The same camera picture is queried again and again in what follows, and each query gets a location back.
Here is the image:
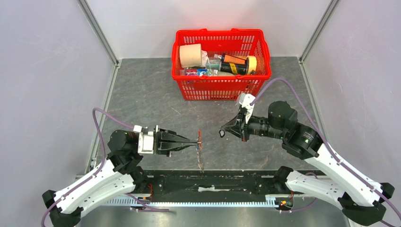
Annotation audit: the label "yellow masking tape roll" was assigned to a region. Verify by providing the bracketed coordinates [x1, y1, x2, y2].
[246, 55, 257, 75]

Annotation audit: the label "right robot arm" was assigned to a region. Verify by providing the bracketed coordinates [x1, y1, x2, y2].
[219, 101, 394, 226]

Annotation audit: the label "beige paper roll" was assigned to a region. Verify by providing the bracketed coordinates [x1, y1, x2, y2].
[179, 44, 202, 68]

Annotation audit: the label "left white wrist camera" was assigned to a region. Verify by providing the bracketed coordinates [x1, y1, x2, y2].
[133, 125, 154, 154]

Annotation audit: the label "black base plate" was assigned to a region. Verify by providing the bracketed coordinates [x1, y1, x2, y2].
[132, 170, 290, 203]

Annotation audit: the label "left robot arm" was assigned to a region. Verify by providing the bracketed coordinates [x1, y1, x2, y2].
[42, 125, 201, 227]

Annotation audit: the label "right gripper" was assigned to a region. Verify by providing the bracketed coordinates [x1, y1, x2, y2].
[221, 108, 287, 142]

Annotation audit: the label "red plastic basket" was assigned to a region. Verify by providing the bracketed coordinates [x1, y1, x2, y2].
[171, 28, 272, 101]

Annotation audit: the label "snack packets in basket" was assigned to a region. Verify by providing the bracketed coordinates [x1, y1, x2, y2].
[180, 51, 222, 77]

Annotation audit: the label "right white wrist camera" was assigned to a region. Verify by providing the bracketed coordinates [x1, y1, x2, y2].
[237, 93, 256, 123]

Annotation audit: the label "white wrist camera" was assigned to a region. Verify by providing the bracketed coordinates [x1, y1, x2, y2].
[237, 93, 256, 123]
[133, 125, 154, 154]

